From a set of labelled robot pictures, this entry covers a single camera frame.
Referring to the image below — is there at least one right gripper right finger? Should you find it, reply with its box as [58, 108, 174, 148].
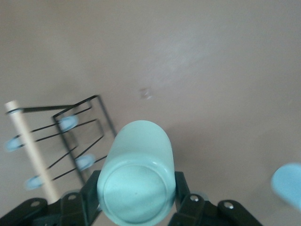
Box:
[168, 171, 261, 226]

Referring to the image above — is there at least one black wire cup holder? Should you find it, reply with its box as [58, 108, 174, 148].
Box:
[4, 95, 118, 203]

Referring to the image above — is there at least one pale green plastic cup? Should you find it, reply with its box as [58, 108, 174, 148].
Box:
[96, 120, 176, 224]

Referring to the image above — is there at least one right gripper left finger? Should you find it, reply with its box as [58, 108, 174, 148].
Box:
[0, 170, 104, 226]

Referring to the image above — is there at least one light blue plastic cup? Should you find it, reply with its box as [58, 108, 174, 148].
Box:
[270, 162, 301, 209]

